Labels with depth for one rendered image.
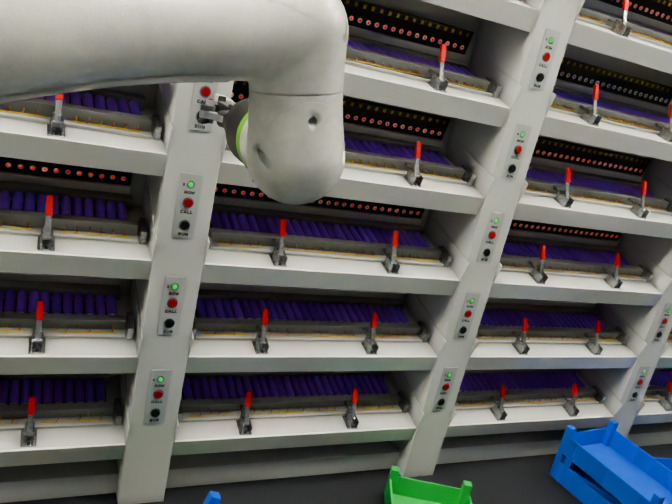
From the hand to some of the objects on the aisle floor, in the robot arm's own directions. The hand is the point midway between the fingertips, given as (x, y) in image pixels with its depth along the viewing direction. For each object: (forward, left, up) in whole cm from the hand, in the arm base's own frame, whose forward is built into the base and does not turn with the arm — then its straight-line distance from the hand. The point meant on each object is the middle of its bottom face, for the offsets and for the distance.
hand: (222, 106), depth 100 cm
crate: (-5, -57, -89) cm, 106 cm away
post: (+22, +6, -86) cm, 89 cm away
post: (+28, -64, -89) cm, 113 cm away
